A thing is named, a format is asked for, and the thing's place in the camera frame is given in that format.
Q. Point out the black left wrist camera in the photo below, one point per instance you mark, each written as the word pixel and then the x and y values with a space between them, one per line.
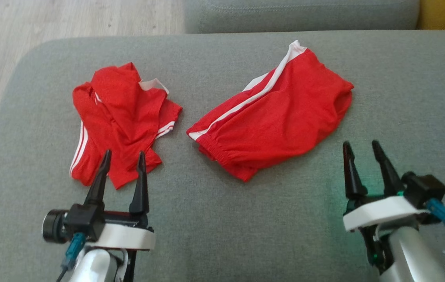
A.
pixel 81 221

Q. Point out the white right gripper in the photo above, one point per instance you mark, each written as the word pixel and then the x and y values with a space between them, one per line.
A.
pixel 379 211

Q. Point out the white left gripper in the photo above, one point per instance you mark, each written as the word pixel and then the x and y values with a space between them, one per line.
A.
pixel 128 237

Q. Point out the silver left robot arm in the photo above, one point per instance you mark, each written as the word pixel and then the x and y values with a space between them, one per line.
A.
pixel 97 268

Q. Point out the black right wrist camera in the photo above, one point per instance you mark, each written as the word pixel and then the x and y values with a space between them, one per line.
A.
pixel 426 190

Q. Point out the grey sofa seat cushion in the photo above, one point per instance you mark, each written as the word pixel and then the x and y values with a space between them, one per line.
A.
pixel 245 227

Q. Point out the grey sofa back cushion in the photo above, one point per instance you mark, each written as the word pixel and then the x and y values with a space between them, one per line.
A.
pixel 300 15

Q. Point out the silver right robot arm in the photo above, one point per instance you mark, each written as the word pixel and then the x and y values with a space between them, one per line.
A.
pixel 414 254

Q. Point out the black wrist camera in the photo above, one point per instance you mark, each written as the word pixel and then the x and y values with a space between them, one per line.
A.
pixel 81 221
pixel 426 190

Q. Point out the red shorts white stripe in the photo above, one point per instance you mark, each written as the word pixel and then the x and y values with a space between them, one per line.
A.
pixel 281 117

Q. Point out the red Bulls 23 jersey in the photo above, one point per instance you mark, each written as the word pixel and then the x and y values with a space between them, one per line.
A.
pixel 124 109

